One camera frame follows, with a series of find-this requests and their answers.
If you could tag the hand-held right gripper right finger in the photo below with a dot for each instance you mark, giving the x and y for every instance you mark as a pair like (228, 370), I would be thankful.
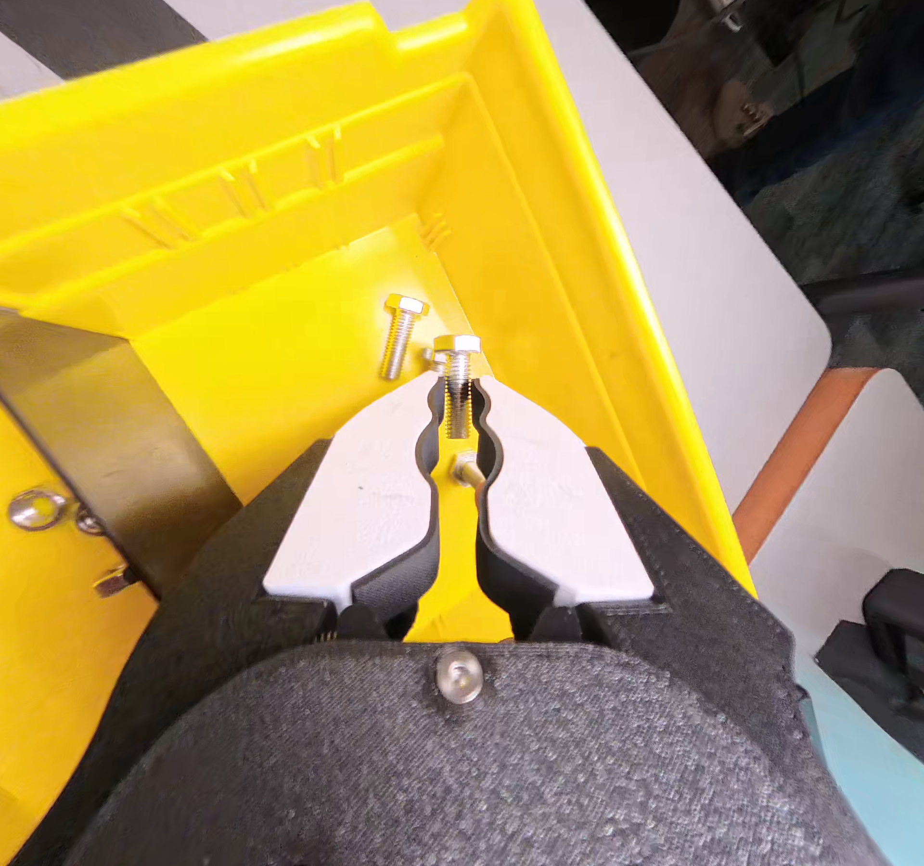
(563, 512)

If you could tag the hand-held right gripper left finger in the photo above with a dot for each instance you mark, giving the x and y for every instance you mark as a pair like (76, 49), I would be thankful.
(354, 512)

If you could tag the silver hex bolt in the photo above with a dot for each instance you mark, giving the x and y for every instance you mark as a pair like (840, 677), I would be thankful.
(457, 375)
(401, 335)
(465, 467)

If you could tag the yellow plastic bin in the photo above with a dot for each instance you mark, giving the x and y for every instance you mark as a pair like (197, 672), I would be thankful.
(289, 122)

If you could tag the black bin divider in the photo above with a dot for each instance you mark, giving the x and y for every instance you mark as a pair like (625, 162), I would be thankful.
(108, 447)

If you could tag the silver hex nut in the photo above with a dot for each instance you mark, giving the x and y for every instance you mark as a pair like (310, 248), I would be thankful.
(90, 521)
(32, 508)

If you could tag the black office chair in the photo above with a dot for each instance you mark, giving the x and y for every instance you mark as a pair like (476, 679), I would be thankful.
(794, 50)

